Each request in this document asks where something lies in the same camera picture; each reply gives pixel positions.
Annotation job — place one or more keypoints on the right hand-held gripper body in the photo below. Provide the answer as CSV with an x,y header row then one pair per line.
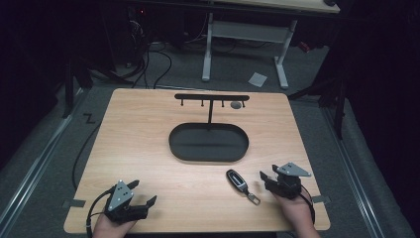
x,y
286,185

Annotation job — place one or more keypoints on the grey paper sheet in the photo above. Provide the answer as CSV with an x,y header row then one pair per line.
x,y
258,79

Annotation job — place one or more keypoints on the person's right hand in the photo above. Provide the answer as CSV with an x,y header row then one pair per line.
x,y
295,210

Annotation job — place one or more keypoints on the white-legged desk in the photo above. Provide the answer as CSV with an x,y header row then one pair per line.
x,y
251,31

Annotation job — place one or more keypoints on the grey tape strip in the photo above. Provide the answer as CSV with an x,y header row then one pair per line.
x,y
74,203
321,199

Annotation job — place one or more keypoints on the small red object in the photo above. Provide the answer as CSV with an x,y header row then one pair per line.
x,y
304,46

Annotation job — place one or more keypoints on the black key rack with tray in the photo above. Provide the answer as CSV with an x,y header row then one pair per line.
x,y
208,142

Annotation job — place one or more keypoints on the black metal stand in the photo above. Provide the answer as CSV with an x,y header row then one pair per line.
x,y
338,105
69,89

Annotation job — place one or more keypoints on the person's left hand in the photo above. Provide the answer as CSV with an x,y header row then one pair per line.
x,y
110,228

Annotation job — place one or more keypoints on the metal floor rail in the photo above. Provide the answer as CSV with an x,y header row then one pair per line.
x,y
36,165
355,175

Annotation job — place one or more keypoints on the grey round disc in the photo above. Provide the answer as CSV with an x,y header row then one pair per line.
x,y
235,105

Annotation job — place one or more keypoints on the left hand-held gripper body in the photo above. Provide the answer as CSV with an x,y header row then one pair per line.
x,y
124,206

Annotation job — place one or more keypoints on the black car key with clasp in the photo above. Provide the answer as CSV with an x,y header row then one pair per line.
x,y
238,182

